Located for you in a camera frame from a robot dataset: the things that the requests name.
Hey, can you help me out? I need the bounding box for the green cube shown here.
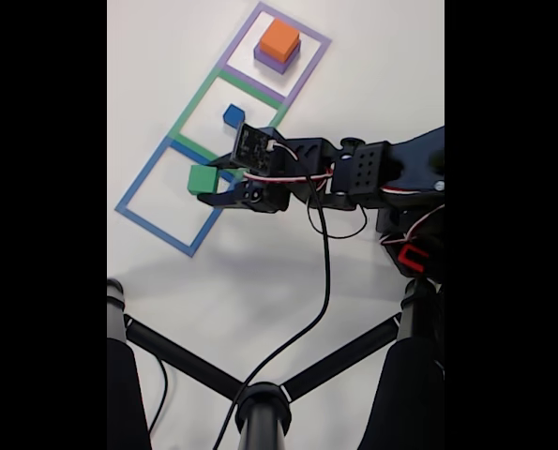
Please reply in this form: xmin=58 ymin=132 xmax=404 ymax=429
xmin=186 ymin=163 xmax=219 ymax=196

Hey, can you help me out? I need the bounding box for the small blue cube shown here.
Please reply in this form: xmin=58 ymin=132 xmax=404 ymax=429
xmin=222 ymin=103 xmax=246 ymax=128

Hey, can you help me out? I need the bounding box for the purple block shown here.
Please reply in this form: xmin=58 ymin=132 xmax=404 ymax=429
xmin=253 ymin=37 xmax=303 ymax=75

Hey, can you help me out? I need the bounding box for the orange cube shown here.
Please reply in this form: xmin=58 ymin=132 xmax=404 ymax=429
xmin=258 ymin=18 xmax=301 ymax=65

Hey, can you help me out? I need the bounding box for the red white servo cable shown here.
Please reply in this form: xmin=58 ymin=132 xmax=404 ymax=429
xmin=241 ymin=140 xmax=445 ymax=248

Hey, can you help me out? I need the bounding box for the camera board with blue mount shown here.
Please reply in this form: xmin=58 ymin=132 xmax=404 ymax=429
xmin=229 ymin=122 xmax=287 ymax=177

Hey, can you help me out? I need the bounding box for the green square frame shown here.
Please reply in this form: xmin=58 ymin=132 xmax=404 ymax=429
xmin=168 ymin=67 xmax=292 ymax=182

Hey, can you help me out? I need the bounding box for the blue square frame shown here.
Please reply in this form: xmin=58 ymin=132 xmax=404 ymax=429
xmin=114 ymin=136 xmax=241 ymax=258

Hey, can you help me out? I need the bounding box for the thin black looped wire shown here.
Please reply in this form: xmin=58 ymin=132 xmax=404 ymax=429
xmin=306 ymin=189 xmax=369 ymax=240

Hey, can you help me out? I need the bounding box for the thick black camera cable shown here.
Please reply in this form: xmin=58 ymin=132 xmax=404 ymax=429
xmin=211 ymin=175 xmax=331 ymax=450

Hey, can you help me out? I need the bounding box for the purple square frame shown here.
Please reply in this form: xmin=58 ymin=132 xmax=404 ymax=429
xmin=221 ymin=1 xmax=332 ymax=107

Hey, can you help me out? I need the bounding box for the thin black cable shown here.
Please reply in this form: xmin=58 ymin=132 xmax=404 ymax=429
xmin=147 ymin=358 xmax=172 ymax=437

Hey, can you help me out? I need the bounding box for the black camera tripod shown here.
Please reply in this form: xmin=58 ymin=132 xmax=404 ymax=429
xmin=107 ymin=277 xmax=445 ymax=450

